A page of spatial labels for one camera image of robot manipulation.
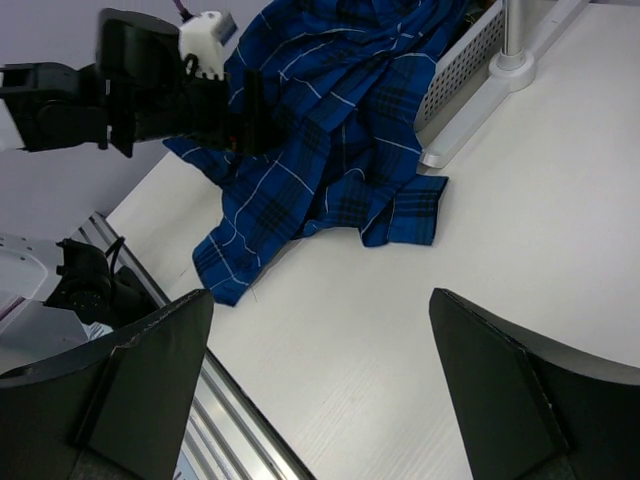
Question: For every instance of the white plastic basket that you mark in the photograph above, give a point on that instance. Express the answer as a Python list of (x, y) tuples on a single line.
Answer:
[(458, 73)]

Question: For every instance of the blue plaid shirt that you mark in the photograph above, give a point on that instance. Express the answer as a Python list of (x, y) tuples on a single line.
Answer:
[(343, 83)]

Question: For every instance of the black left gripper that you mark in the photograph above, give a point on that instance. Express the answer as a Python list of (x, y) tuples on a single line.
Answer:
[(210, 122)]

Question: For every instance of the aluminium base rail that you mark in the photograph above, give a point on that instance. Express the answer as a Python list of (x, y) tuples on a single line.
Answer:
[(227, 437)]

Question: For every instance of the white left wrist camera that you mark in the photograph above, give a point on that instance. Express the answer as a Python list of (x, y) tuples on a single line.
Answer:
[(201, 43)]

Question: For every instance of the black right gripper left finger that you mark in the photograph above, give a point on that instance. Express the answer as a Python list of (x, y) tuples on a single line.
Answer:
[(112, 408)]

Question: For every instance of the white clothes rack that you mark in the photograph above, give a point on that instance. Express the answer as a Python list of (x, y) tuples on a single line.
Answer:
[(512, 69)]

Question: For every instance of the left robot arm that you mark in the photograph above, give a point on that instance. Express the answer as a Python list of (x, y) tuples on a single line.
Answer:
[(150, 80)]

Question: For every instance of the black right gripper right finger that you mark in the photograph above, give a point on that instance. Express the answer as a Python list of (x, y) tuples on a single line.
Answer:
[(530, 407)]

